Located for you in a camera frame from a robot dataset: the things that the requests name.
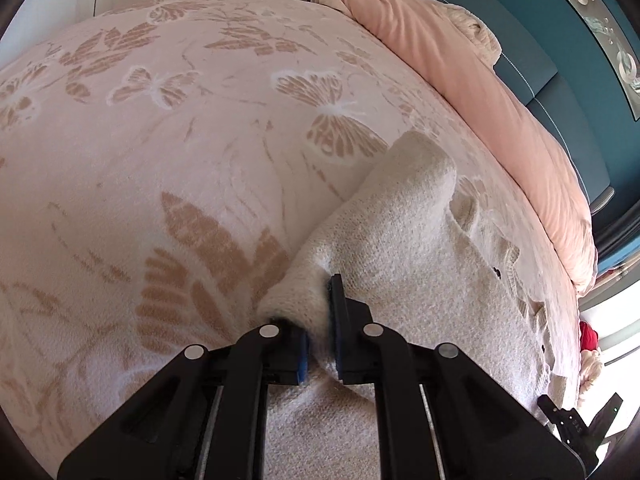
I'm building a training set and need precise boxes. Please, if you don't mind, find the blue padded headboard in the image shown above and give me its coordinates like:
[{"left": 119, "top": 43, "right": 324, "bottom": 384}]
[{"left": 358, "top": 0, "right": 617, "bottom": 211}]

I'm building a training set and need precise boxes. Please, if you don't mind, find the pink duvet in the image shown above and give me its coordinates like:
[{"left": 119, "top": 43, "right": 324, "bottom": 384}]
[{"left": 309, "top": 0, "right": 599, "bottom": 295}]

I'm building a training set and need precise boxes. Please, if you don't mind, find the pale pink cloth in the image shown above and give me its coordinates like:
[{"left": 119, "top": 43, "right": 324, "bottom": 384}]
[{"left": 578, "top": 349, "right": 607, "bottom": 397}]

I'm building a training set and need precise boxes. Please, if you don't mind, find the red cloth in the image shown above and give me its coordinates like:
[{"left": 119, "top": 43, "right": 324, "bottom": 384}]
[{"left": 579, "top": 321, "right": 600, "bottom": 352}]

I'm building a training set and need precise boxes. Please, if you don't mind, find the cream knit sweater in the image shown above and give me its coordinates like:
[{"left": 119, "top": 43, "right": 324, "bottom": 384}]
[{"left": 260, "top": 130, "right": 583, "bottom": 480}]

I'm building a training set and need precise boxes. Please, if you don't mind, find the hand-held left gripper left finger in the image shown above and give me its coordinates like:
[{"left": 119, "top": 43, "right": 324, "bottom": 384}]
[{"left": 57, "top": 318, "right": 309, "bottom": 480}]

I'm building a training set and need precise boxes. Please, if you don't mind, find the cream fluffy throw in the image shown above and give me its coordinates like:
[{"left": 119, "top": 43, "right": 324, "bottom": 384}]
[{"left": 445, "top": 4, "right": 502, "bottom": 67}]

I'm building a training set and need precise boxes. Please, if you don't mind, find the pink butterfly print blanket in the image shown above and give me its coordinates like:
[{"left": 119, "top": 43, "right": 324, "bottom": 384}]
[{"left": 0, "top": 0, "right": 583, "bottom": 480}]

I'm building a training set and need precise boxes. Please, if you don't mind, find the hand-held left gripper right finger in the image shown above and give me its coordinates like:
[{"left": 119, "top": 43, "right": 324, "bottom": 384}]
[{"left": 327, "top": 274, "right": 587, "bottom": 480}]

